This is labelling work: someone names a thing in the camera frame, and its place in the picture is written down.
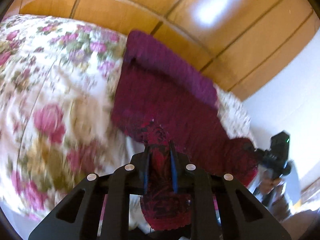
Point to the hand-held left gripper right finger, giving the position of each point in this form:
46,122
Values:
174,172

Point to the floral bedspread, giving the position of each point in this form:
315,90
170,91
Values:
50,87

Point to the wooden wardrobe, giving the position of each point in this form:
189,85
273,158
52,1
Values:
195,30

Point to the dark red knit sweater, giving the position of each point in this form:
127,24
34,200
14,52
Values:
172,100

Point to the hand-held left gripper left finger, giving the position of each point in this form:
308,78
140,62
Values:
146,171

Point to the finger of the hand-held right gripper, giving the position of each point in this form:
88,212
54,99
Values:
259,155

